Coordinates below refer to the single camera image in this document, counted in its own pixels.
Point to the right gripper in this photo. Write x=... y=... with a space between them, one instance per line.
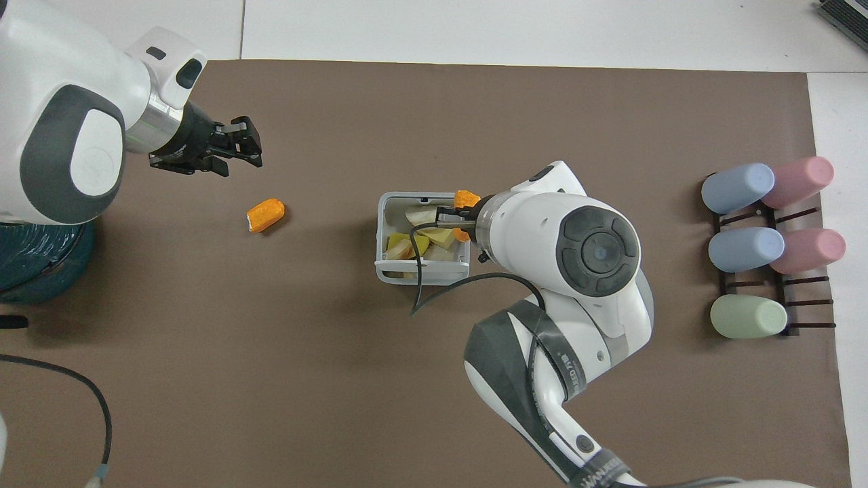
x=472 y=215

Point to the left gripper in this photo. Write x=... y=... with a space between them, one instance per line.
x=190 y=132

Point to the orange trash piece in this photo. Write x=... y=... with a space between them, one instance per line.
x=265 y=215
x=465 y=199

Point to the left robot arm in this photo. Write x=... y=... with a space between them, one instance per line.
x=61 y=81

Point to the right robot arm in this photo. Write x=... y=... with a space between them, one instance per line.
x=576 y=271

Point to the yellow trash piece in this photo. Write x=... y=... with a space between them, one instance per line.
x=439 y=236

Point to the beige trash piece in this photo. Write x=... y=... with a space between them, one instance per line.
x=439 y=255

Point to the white trash piece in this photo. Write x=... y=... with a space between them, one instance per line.
x=419 y=216

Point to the yellow-green trash piece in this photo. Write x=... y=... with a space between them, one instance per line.
x=399 y=242

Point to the white plastic bin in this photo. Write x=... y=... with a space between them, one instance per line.
x=388 y=270

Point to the teal round container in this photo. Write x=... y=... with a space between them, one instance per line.
x=41 y=261

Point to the blue cup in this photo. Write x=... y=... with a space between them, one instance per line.
x=746 y=249
x=738 y=188

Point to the small black object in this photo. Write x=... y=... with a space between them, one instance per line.
x=12 y=322

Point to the green cup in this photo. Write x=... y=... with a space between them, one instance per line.
x=748 y=316

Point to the black cup rack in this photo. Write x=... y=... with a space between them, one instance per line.
x=790 y=298

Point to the pink cup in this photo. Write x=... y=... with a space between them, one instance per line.
x=811 y=251
x=800 y=180

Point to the dark grey ribbed object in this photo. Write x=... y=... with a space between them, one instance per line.
x=846 y=13

